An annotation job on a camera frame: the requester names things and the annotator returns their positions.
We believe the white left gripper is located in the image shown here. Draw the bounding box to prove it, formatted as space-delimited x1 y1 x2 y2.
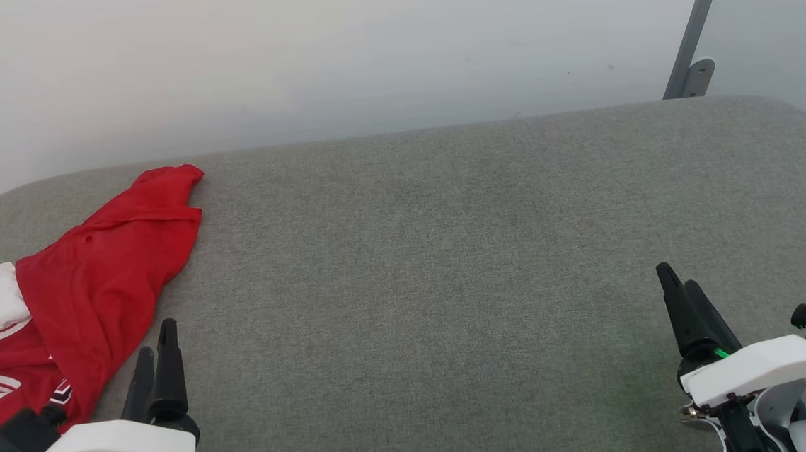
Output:
23 316 212 452

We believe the grey rounded pole bracket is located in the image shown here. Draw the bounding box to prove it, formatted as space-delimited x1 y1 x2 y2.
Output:
679 57 718 100

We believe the red white basketball jersey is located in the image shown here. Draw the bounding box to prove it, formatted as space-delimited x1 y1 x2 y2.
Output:
0 163 224 452

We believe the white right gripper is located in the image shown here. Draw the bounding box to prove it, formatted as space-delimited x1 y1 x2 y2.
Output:
656 253 806 452

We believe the grey metal pole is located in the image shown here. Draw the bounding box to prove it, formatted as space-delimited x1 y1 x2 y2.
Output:
655 0 742 100

